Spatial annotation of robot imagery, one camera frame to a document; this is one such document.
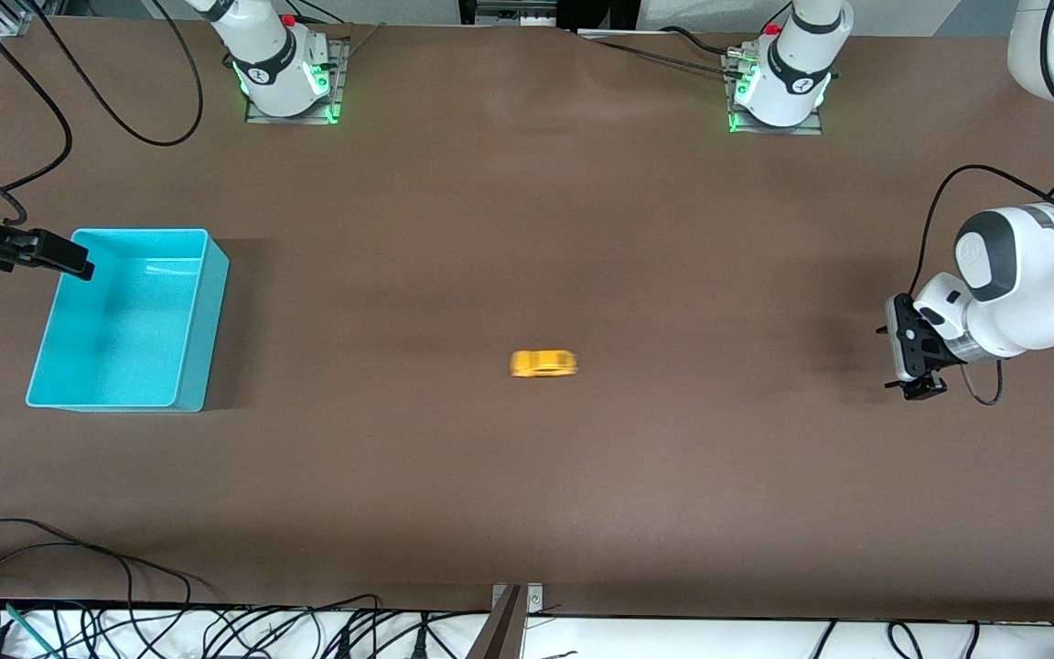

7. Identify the black equipment stand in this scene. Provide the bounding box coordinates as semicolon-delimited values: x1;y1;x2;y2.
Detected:
458;0;642;34

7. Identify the aluminium profile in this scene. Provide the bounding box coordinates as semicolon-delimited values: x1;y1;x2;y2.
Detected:
0;0;66;38

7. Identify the turquoise plastic bin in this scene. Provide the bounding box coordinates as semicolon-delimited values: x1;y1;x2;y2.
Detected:
26;228;231;414

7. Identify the yellow beetle toy car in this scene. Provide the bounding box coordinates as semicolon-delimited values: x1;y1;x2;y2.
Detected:
511;350;580;379

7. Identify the black looping right arm cable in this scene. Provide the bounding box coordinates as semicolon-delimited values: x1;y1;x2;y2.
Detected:
27;0;205;147

